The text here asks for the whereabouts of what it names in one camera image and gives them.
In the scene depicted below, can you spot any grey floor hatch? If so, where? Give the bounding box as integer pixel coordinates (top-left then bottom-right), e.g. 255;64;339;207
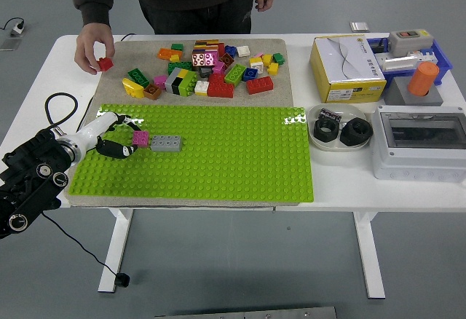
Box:
0;37;23;51

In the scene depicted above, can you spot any purple black component strip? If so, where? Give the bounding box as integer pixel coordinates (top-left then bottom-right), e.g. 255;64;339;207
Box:
318;108;343;122

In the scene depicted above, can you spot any thin black cord with plug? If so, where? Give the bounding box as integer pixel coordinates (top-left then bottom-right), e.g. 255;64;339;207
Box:
42;33;136;288

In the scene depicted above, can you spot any striped multicolour brick stack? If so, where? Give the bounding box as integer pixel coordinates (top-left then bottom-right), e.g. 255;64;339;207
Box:
194;39;221;52

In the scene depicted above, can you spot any grey square block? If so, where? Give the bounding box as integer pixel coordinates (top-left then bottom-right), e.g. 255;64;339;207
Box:
383;76;444;107

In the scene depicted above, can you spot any white electrical enclosure box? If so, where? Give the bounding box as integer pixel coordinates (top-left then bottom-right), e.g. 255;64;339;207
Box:
370;105;466;183

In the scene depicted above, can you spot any red long brick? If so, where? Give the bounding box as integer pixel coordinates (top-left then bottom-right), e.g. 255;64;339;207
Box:
246;76;275;95

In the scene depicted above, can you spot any yellow and white carton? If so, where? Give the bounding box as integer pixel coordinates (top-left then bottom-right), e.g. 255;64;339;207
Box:
309;34;387;104

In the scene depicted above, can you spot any grey long brick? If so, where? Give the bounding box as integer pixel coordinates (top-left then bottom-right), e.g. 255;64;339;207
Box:
149;135;183;153

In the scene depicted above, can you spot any white plug with black cable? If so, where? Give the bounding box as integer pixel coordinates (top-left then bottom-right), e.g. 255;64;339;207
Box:
0;17;26;38

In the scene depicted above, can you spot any orange long brick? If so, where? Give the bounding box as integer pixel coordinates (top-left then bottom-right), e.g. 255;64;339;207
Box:
157;48;183;61

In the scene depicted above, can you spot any pink square brick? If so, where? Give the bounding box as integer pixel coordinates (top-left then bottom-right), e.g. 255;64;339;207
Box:
132;130;151;149

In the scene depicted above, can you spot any green studded baseplate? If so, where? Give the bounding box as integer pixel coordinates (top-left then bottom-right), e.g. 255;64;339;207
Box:
68;103;315;204

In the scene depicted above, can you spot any blue plastic bin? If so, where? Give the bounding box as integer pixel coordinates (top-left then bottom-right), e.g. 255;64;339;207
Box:
366;36;454;87

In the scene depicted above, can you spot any grey black lime stack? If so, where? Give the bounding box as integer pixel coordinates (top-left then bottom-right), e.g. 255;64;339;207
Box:
164;67;199;97

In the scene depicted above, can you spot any white table leg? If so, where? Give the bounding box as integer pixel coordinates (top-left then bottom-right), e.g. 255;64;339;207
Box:
352;211;386;300
97;208;134;294

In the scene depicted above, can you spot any brown square brick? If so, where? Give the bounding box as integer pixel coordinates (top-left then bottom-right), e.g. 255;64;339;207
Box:
143;83;163;101

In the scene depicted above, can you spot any lime long brick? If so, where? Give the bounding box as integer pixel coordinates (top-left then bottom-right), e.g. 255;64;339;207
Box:
224;63;247;87

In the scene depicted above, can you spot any white shallow dish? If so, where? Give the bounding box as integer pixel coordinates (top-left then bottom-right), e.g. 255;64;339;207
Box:
307;103;368;151

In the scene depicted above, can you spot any yellow curved brick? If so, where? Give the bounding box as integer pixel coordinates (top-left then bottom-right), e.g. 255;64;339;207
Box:
122;77;146;99

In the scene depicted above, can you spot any shiny pink white block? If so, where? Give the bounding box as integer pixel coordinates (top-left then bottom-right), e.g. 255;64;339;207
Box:
191;50;219;68

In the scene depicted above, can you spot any grey-brown mat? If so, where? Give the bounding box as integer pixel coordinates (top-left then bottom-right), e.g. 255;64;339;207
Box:
64;38;304;209

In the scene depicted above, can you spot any orange cylinder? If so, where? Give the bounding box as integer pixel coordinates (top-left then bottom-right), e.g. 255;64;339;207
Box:
407;61;440;98

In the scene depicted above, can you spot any grey push-button switch box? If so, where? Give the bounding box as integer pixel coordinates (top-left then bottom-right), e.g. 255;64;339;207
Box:
387;29;435;58

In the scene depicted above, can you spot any person's right hand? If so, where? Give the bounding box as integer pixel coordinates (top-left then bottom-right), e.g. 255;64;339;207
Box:
74;22;116;76

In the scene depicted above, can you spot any large black hex nut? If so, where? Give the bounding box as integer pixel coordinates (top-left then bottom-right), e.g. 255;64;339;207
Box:
339;118;374;148
313;118;341;143

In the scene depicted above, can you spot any dark green brick with circles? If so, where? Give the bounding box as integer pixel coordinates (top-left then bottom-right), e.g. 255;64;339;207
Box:
127;68;151;88

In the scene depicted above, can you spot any large red stepped brick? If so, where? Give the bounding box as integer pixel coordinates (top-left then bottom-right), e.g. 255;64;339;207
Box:
207;73;234;98

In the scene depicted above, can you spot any dark green studded brick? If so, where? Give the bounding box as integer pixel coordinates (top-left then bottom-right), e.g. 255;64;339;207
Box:
167;61;194;74

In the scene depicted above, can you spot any white circuit breaker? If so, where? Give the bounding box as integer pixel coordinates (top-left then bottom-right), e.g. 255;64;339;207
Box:
378;51;438;72

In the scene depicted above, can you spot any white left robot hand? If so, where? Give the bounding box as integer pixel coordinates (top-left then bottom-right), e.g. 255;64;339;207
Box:
76;111;146;160

